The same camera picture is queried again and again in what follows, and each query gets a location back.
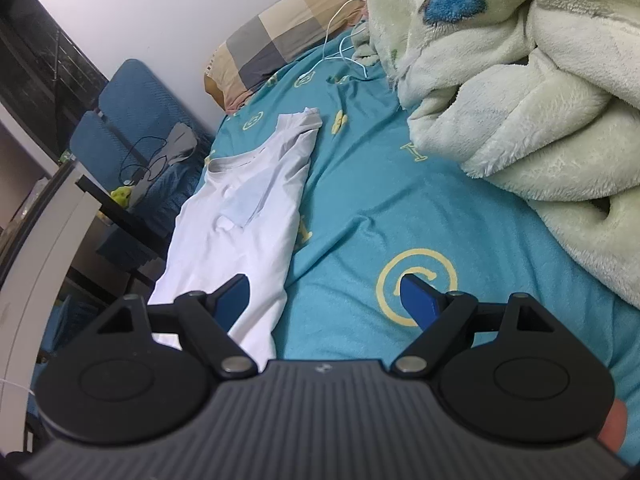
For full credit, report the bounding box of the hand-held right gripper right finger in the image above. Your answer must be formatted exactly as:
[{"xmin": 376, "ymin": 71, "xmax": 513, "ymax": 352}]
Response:
[{"xmin": 391, "ymin": 272, "xmax": 558, "ymax": 378}]

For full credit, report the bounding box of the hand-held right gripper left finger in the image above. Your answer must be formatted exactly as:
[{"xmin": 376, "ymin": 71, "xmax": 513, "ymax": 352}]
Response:
[{"xmin": 92, "ymin": 274, "xmax": 260, "ymax": 380}]

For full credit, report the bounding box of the white t-shirt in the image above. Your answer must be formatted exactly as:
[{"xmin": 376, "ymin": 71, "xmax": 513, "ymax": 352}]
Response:
[{"xmin": 149, "ymin": 107, "xmax": 323, "ymax": 368}]

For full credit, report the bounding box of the person's right hand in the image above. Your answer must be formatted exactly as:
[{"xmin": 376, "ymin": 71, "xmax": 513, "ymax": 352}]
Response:
[{"xmin": 597, "ymin": 399, "xmax": 629, "ymax": 467}]

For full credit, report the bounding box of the teal printed bed sheet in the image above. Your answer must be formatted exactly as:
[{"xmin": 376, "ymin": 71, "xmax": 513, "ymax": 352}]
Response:
[{"xmin": 202, "ymin": 27, "xmax": 640, "ymax": 406}]

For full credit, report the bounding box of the grey cloth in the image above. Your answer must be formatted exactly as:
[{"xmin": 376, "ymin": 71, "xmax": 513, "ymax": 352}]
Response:
[{"xmin": 132, "ymin": 122, "xmax": 198, "ymax": 201}]

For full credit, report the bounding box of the white table with dark top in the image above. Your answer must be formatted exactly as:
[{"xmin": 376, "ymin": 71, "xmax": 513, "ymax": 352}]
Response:
[{"xmin": 0, "ymin": 160, "xmax": 166, "ymax": 461}]

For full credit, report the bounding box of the green plush blanket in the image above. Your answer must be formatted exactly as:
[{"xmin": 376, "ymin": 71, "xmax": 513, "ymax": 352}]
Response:
[{"xmin": 350, "ymin": 0, "xmax": 640, "ymax": 311}]

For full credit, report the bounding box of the plaid pillow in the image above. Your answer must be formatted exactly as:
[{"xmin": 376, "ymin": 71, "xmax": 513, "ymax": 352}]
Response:
[{"xmin": 204, "ymin": 0, "xmax": 373, "ymax": 113}]

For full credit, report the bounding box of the dark barred window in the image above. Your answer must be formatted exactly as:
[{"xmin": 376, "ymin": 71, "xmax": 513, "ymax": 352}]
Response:
[{"xmin": 0, "ymin": 0, "xmax": 108, "ymax": 126}]

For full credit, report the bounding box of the black cable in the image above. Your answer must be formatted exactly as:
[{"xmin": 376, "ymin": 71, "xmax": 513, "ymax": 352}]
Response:
[{"xmin": 120, "ymin": 135, "xmax": 176, "ymax": 186}]

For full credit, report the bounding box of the white charging cable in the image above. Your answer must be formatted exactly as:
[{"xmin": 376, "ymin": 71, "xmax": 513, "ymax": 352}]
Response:
[{"xmin": 295, "ymin": 0, "xmax": 371, "ymax": 81}]

